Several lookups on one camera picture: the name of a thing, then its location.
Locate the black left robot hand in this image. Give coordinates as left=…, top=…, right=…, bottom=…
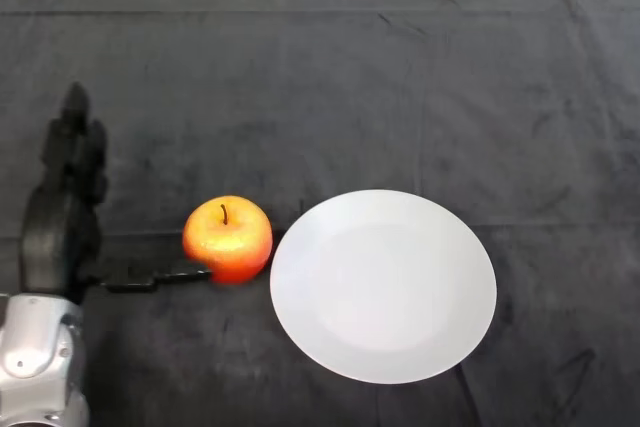
left=18, top=81, right=215, bottom=306

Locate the red yellow apple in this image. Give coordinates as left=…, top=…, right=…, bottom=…
left=181, top=195, right=274, bottom=285

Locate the white round plate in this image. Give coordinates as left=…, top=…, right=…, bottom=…
left=269, top=189, right=498, bottom=385

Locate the black cloth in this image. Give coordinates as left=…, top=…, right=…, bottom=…
left=0, top=0, right=640, bottom=427

